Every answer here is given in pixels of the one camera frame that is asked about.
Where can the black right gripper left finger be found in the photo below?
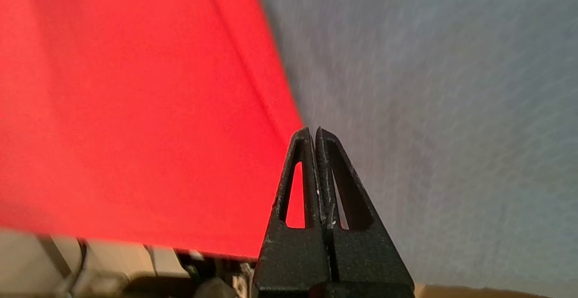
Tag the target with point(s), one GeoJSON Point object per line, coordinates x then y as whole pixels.
{"type": "Point", "coordinates": [293, 257]}

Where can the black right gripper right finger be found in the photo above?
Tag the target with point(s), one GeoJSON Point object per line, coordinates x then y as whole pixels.
{"type": "Point", "coordinates": [365, 257]}

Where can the blue-grey bed sheet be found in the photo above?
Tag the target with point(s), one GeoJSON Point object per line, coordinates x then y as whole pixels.
{"type": "Point", "coordinates": [429, 108]}

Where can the white black-rimmed robot base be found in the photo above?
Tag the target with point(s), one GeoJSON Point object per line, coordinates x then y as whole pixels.
{"type": "Point", "coordinates": [117, 262]}

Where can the red t-shirt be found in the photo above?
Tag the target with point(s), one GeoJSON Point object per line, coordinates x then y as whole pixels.
{"type": "Point", "coordinates": [135, 108]}

